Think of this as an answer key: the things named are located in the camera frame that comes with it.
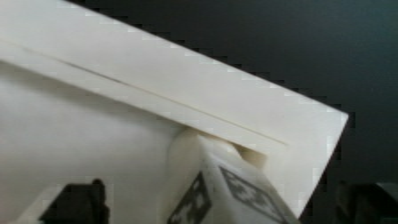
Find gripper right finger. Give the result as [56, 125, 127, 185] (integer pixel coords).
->
[335, 182, 398, 224]

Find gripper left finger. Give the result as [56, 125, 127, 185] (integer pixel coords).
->
[40, 179, 109, 224]

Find white leg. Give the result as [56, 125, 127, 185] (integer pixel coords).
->
[161, 129, 301, 224]

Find white square table top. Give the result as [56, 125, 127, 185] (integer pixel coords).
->
[0, 0, 349, 224]

